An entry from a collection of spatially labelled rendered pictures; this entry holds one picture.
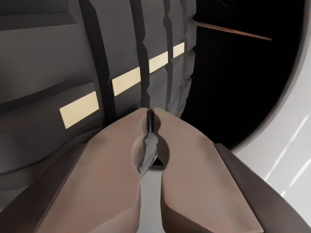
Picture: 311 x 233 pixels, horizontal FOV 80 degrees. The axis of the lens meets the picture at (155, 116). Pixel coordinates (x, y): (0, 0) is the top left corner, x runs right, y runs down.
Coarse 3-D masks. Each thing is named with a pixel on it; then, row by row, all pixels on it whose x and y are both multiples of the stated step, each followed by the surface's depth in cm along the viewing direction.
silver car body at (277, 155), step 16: (304, 64) 30; (304, 80) 31; (304, 96) 32; (288, 112) 34; (304, 112) 33; (272, 128) 37; (288, 128) 36; (304, 128) 34; (256, 144) 40; (272, 144) 38; (288, 144) 37; (304, 144) 36; (256, 160) 42; (272, 160) 40; (288, 160) 38; (304, 160) 37; (144, 176) 63; (160, 176) 59; (272, 176) 42; (288, 176) 40; (304, 176) 38; (144, 192) 68; (160, 192) 63; (288, 192) 42; (304, 192) 40; (144, 208) 73; (160, 208) 68; (304, 208) 42; (144, 224) 79; (160, 224) 73
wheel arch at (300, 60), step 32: (224, 0) 57; (256, 0) 54; (288, 0) 46; (288, 32) 44; (224, 64) 66; (256, 64) 61; (288, 64) 36; (192, 96) 77; (224, 96) 71; (256, 96) 55; (288, 96) 33; (224, 128) 59; (256, 128) 39; (160, 160) 63
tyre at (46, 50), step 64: (0, 0) 5; (64, 0) 7; (128, 0) 10; (192, 0) 19; (0, 64) 5; (64, 64) 7; (128, 64) 11; (192, 64) 22; (0, 128) 6; (64, 128) 8; (0, 192) 7
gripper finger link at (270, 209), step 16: (224, 160) 7; (240, 160) 7; (240, 176) 7; (256, 176) 7; (256, 192) 6; (272, 192) 6; (256, 208) 6; (272, 208) 6; (288, 208) 6; (272, 224) 5; (288, 224) 5; (304, 224) 5
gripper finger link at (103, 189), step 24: (120, 120) 10; (144, 120) 11; (96, 144) 8; (120, 144) 8; (96, 168) 7; (120, 168) 7; (72, 192) 6; (96, 192) 6; (120, 192) 6; (48, 216) 5; (72, 216) 5; (96, 216) 5; (120, 216) 6
